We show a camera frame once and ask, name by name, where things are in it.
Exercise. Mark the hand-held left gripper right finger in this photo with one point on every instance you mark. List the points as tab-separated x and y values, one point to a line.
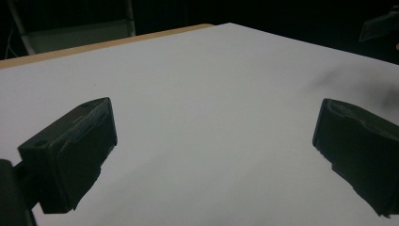
360	147

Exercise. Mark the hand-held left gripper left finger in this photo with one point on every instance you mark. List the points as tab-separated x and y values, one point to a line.
72	153

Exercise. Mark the grey metal stand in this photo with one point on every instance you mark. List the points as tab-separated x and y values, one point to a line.
78	36

